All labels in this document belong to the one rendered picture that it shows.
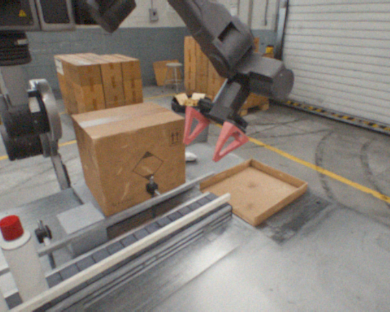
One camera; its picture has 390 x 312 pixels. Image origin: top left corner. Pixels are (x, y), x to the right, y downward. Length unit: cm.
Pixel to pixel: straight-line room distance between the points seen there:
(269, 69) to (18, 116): 74
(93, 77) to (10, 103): 281
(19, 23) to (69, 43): 504
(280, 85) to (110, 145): 50
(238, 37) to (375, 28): 390
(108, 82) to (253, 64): 337
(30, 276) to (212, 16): 59
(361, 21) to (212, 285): 407
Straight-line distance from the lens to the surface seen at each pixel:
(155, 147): 88
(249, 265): 80
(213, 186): 107
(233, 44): 52
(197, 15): 51
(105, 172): 85
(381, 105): 439
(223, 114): 52
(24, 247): 63
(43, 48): 590
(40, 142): 148
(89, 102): 379
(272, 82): 51
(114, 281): 74
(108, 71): 381
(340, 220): 103
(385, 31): 434
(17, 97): 98
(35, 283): 69
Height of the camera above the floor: 142
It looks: 26 degrees down
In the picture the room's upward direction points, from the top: straight up
